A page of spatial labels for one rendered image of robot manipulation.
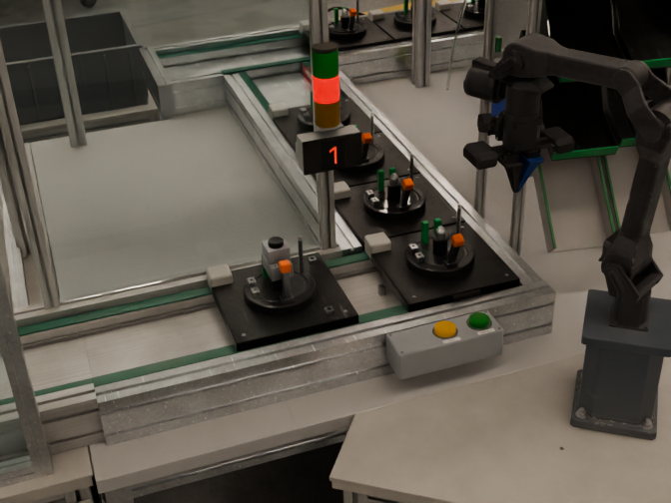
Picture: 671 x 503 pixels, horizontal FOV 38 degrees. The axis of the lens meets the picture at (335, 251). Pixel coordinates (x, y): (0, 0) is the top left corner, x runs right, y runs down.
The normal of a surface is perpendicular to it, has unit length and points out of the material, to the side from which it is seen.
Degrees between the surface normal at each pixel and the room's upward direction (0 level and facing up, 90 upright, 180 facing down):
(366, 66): 90
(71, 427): 90
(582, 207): 45
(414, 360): 90
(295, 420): 0
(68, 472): 0
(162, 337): 0
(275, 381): 90
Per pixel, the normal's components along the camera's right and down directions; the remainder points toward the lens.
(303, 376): 0.33, 0.50
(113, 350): -0.03, -0.84
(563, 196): 0.10, -0.22
